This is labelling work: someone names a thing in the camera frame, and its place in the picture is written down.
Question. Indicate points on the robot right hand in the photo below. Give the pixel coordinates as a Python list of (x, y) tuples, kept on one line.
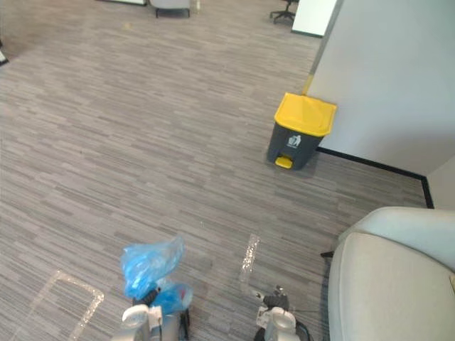
[(275, 296)]

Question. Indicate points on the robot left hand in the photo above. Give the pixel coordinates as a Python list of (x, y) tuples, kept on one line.
[(149, 298)]

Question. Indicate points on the blue plastic rubbish bag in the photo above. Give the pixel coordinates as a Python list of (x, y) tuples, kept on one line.
[(153, 259)]

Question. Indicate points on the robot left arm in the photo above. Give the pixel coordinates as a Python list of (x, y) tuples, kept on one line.
[(142, 323)]

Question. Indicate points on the grey yellow-lid pedal trash can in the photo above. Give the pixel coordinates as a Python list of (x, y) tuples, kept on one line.
[(302, 113)]

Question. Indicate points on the clear floor tape strip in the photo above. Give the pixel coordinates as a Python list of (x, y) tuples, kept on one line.
[(249, 257)]

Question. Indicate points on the clear floor tape rectangle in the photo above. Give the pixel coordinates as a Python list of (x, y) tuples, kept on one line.
[(90, 296)]

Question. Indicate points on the light grey sofa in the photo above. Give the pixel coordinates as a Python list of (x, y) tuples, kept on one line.
[(391, 277)]

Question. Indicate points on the black office chair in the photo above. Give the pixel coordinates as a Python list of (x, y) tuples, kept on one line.
[(284, 14)]

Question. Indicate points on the white partition panel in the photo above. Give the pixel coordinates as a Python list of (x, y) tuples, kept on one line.
[(314, 16)]

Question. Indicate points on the grey armchair with dark legs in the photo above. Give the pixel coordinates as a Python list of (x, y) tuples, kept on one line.
[(170, 4)]

